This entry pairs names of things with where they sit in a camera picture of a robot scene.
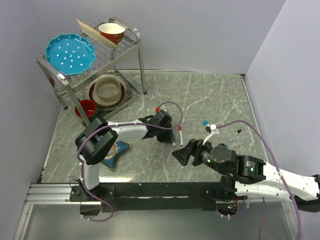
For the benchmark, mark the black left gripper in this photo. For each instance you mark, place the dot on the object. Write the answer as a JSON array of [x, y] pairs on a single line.
[[167, 138]]

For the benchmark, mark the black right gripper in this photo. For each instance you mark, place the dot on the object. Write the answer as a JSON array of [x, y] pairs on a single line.
[[193, 148]]

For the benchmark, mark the white marker with red tip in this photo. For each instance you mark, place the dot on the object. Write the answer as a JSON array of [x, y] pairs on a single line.
[[181, 136]]

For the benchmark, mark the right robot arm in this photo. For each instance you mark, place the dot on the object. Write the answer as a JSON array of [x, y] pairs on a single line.
[[251, 177]]

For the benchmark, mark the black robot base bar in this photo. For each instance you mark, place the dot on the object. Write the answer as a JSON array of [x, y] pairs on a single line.
[[130, 196]]

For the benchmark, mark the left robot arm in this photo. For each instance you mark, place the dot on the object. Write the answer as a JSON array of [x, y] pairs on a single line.
[[97, 140]]

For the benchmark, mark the blue star shaped dish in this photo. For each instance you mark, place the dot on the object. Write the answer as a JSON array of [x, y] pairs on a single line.
[[122, 146]]

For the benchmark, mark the small glass bowl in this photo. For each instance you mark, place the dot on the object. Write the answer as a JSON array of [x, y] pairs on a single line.
[[112, 152]]

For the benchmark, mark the beige bowl on rack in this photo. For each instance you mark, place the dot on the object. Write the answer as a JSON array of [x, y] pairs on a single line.
[[108, 89]]

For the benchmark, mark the red cup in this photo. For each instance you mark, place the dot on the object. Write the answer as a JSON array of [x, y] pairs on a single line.
[[89, 107]]

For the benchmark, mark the metal dish rack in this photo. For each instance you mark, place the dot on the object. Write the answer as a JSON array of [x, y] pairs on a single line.
[[68, 88]]

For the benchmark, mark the red and white bowl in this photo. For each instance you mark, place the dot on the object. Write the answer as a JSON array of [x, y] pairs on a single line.
[[112, 31]]

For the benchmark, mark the beige rectangular plate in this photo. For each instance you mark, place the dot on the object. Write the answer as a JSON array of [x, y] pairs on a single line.
[[96, 35]]

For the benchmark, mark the blue polka dot plate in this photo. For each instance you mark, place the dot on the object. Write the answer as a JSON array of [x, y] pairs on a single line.
[[70, 54]]

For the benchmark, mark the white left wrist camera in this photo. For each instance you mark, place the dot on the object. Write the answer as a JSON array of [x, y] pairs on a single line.
[[159, 109]]

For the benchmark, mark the aluminium rail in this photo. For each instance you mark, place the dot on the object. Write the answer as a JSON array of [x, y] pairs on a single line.
[[48, 194]]

